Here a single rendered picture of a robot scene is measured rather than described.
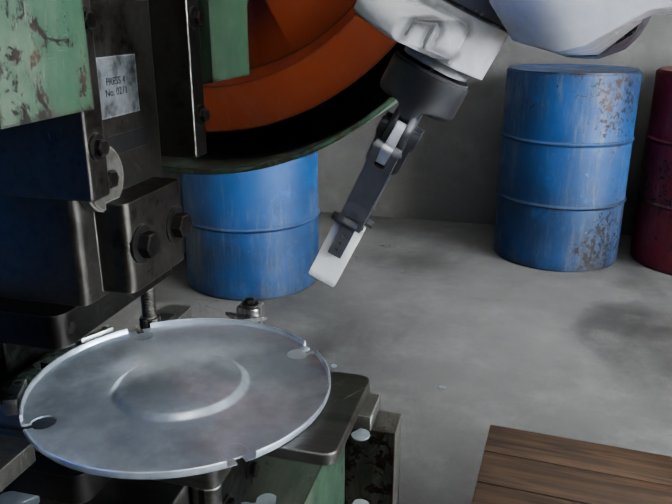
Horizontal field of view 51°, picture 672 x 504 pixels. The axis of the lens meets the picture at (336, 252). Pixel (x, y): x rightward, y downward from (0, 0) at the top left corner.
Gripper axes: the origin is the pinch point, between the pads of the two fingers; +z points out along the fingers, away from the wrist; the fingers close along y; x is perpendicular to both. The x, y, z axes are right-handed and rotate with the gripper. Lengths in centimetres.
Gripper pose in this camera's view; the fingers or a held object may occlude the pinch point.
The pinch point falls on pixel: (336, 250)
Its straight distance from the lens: 70.7
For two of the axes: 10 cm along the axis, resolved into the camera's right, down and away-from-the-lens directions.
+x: -8.8, -4.8, 0.4
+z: -4.3, 8.1, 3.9
